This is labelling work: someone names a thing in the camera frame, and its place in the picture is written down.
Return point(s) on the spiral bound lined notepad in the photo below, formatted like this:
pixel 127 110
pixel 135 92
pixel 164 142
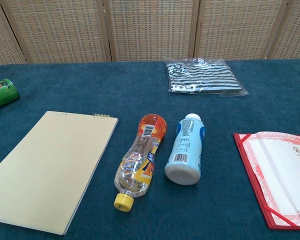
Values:
pixel 47 165

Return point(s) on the teal tablecloth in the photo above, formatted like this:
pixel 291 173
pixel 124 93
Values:
pixel 150 105

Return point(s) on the clear bottle with yellow cap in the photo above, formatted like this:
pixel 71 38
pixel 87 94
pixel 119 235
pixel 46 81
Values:
pixel 140 160

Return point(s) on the light blue milk bottle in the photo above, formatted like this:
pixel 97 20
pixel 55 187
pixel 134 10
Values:
pixel 186 152

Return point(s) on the striped cloth in plastic bag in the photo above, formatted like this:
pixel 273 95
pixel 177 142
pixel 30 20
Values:
pixel 202 77

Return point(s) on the woven folding screen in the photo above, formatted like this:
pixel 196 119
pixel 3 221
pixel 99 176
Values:
pixel 150 30

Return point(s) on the red certificate folder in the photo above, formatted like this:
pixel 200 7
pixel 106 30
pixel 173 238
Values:
pixel 282 175

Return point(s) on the green cylindrical can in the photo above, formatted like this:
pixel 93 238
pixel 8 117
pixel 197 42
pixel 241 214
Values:
pixel 1 93

